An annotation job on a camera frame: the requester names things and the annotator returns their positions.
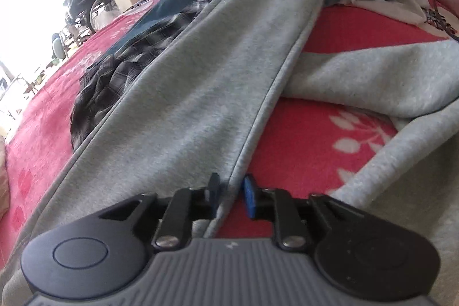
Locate white garment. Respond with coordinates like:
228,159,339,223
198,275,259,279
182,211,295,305
323,0,436,27

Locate blue jeans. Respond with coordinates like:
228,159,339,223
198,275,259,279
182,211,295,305
104,0,354,57

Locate pink floral blanket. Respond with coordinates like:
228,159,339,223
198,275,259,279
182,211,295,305
0,0,459,249

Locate black white plaid shirt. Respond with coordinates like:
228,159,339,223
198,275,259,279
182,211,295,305
70,0,230,149

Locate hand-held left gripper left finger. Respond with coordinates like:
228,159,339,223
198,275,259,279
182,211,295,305
98,173,221,253

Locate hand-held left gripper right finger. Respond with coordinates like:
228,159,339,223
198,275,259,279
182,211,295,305
243,175,363,252

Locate grey sweatpants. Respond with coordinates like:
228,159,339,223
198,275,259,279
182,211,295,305
0,0,459,306

